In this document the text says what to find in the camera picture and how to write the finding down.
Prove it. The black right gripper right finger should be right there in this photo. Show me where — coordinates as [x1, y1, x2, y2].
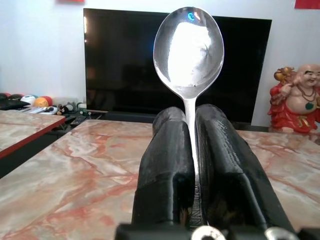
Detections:
[194, 103, 295, 232]

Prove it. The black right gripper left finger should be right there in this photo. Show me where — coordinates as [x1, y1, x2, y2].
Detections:
[130, 106, 196, 229]

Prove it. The silver metal spoon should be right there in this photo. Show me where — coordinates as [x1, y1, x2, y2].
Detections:
[153, 6, 225, 229]

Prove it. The red laughing Buddha statue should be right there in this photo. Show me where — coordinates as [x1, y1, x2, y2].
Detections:
[267, 63, 320, 135]

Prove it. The black remote control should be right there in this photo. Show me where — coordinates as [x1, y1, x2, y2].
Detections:
[70, 115, 84, 126]

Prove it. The black flat screen television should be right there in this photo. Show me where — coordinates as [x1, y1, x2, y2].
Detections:
[83, 7, 273, 124]

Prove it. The small dark bird figurine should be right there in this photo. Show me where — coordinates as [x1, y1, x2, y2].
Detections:
[56, 105, 71, 116]

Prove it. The orange round plush toy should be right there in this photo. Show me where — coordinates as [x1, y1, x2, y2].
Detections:
[34, 96, 53, 108]

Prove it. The red-edged marble side table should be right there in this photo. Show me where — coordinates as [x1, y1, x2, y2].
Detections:
[0, 109, 67, 160]

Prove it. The white round plush toy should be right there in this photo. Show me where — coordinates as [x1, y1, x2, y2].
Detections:
[20, 94, 37, 107]

